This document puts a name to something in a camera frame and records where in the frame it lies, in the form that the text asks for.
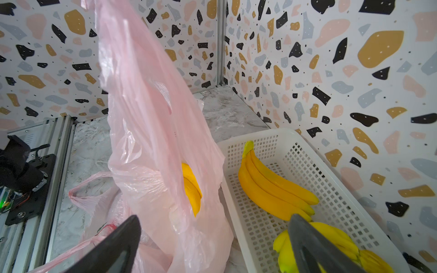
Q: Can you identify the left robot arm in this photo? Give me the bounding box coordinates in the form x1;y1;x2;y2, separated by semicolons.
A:
1;135;44;193

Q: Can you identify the left green circuit board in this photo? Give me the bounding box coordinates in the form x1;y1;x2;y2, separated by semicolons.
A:
0;187;15;213

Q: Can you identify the pink plastic bag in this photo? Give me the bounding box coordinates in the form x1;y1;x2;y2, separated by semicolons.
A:
31;172;171;273
81;1;234;273

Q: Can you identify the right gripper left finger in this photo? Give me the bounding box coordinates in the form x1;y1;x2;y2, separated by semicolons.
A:
66;215;141;273

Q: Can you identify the white plastic basket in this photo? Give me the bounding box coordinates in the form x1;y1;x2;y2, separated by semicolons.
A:
219;129;409;273

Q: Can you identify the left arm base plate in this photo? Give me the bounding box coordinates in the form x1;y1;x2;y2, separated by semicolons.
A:
5;154;56;226

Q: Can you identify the yellow banana bunch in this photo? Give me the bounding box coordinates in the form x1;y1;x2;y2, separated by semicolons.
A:
238;141;319;222
181;163;203;216

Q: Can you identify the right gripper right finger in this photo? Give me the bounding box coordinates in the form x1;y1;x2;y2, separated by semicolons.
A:
288;215;364;273

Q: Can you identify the greenish banana bunch right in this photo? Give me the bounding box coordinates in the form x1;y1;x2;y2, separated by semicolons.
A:
273;221;394;273

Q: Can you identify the aluminium rail frame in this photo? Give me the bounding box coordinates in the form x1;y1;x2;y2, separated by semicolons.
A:
1;116;74;273

